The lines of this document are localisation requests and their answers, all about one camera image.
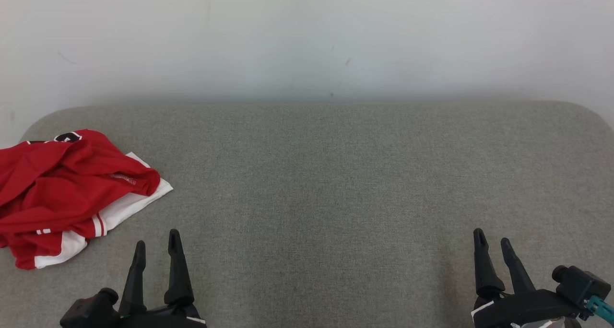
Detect red white basketball shorts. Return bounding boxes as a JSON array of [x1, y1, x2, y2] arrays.
[[0, 230, 90, 270]]

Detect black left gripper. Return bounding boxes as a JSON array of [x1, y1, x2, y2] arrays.
[[115, 229, 207, 328]]

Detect red white basketball jersey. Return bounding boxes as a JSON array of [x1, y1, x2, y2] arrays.
[[0, 129, 174, 238]]

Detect teal plug right cable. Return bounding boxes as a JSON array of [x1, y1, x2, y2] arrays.
[[586, 295, 614, 326]]

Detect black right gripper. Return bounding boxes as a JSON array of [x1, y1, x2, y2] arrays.
[[472, 228, 581, 328]]

